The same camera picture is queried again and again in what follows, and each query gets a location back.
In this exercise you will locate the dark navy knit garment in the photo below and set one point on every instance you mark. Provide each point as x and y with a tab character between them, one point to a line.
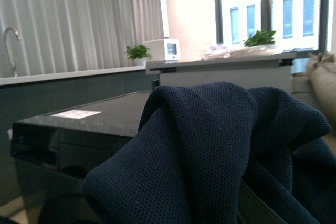
214	153

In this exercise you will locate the grey front-load washing machine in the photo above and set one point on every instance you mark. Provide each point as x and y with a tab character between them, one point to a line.
53	153

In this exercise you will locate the white countertop appliance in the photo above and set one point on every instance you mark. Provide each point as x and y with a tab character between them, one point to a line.
165	49

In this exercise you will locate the small potted green plant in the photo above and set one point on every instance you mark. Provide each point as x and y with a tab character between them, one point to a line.
139	54

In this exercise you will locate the crumpled plastic bag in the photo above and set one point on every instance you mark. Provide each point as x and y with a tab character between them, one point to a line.
217	51

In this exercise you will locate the green plant by window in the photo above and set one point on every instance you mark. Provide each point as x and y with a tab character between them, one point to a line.
260	37

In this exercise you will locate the white pleated curtain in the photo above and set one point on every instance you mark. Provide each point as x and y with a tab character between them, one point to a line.
76	35

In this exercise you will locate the beige sofa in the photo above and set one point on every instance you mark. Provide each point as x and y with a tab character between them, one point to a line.
316	86

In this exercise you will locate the white kitchen counter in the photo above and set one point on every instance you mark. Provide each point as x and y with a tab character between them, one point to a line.
67	75

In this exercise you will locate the chrome kitchen faucet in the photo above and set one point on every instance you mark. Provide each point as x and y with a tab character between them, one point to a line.
9	47

